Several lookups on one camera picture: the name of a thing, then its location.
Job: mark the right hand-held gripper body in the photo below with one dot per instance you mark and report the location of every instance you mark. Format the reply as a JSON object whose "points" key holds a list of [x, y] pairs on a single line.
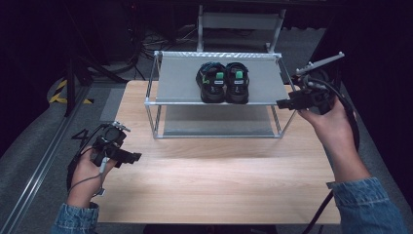
{"points": [[319, 97]]}

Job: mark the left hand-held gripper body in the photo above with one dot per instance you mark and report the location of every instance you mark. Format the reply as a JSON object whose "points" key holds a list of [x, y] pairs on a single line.
{"points": [[108, 141]]}

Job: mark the grey two-tier shoe rack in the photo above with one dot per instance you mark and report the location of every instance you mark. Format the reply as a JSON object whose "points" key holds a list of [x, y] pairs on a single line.
{"points": [[178, 81]]}

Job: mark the person's right hand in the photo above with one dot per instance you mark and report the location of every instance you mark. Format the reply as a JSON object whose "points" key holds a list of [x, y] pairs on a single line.
{"points": [[331, 125]]}

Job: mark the person's left hand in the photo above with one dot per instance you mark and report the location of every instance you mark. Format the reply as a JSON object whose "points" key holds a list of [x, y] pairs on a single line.
{"points": [[84, 178]]}

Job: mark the metal floor rail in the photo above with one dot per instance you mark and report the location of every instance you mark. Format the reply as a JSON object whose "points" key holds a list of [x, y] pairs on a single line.
{"points": [[42, 165]]}

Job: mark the grey metal frame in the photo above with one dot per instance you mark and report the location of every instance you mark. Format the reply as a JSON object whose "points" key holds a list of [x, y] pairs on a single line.
{"points": [[240, 21]]}

